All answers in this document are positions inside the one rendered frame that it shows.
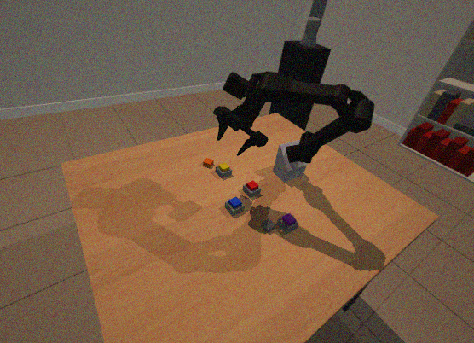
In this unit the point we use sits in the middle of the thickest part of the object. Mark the purple button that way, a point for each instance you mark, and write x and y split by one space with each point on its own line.
287 223

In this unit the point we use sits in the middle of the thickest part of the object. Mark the red button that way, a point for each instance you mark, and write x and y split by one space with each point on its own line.
251 189

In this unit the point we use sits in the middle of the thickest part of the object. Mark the yellow button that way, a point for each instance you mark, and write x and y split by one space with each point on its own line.
223 170

